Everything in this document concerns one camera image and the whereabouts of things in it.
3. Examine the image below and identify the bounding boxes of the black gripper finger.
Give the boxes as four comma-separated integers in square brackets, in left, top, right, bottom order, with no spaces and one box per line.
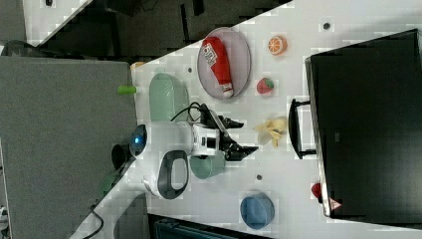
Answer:
[222,118,244,128]
[226,143,258,161]

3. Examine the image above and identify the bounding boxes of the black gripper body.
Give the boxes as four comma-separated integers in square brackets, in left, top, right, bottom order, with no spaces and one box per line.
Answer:
[199,104,237,159]

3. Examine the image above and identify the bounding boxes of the yellow peeled banana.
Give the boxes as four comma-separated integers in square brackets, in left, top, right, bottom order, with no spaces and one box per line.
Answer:
[254,118,288,148]

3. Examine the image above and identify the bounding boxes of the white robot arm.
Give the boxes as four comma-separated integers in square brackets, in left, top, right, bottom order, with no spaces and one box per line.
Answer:
[125,103,257,199]

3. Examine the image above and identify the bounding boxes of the red oven knob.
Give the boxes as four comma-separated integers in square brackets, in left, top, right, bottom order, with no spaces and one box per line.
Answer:
[312,183,321,199]

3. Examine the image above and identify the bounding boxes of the black toaster oven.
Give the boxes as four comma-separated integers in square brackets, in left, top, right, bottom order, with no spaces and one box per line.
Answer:
[306,29,422,228]

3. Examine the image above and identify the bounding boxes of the green cup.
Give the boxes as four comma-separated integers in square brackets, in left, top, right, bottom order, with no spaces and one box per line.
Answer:
[190,153,226,179]

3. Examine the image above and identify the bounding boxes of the green perforated colander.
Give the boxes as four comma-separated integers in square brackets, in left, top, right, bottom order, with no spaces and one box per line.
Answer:
[148,73,189,121]

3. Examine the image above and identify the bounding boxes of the red strawberry toy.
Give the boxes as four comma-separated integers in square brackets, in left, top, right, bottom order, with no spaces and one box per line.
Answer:
[256,78,274,95]

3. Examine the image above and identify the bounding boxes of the blue bowl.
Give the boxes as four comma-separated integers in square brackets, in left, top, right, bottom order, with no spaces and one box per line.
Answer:
[240,192,275,230]

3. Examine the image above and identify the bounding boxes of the red ketchup bottle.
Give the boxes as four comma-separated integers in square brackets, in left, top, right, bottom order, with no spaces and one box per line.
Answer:
[201,37,234,98]

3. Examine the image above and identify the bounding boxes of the grey round plate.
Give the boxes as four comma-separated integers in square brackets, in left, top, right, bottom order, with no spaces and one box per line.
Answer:
[197,27,251,100]

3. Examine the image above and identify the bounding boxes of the green marker tip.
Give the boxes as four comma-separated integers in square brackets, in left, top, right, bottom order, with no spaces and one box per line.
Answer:
[117,86,137,95]

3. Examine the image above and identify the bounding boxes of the orange slice toy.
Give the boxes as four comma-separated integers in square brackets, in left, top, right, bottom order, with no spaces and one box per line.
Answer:
[268,35,288,56]

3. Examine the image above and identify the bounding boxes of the black cylinder cup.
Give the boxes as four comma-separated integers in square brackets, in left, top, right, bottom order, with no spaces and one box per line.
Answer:
[111,144,134,171]

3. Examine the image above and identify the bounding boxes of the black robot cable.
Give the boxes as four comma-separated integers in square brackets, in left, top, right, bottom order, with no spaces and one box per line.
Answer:
[170,101,204,123]

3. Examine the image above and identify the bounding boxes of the black oven door handle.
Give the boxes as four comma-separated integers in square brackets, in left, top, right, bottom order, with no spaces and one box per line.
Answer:
[288,99,317,159]

